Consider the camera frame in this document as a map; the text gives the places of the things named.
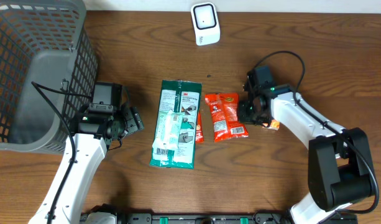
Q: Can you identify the small orange tissue box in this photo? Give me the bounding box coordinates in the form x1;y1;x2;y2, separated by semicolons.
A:
262;119;280;131

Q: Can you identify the large orange snack bag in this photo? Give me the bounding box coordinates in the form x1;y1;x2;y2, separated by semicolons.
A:
204;93;249;142

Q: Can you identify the light green wipes pack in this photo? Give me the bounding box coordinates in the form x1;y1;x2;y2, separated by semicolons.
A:
152;110;184;161

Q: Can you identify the green 3M gloves package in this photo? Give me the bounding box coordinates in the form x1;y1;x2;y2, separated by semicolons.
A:
149;80;202;169

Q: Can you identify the thin orange sachet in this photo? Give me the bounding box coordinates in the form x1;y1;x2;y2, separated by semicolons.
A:
195;112;204;143

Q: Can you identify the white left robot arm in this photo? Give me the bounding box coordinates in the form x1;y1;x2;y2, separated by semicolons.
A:
30;104;144;223

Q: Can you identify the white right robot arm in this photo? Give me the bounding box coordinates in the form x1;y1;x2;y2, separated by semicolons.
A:
238;84;379;223

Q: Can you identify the white barcode scanner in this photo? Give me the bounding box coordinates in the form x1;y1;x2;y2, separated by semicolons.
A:
190;2;221;46

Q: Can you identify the grey plastic mesh basket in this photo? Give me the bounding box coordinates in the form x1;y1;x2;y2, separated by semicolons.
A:
0;0;99;154

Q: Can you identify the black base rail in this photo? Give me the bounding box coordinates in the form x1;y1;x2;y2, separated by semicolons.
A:
80;212;291;224

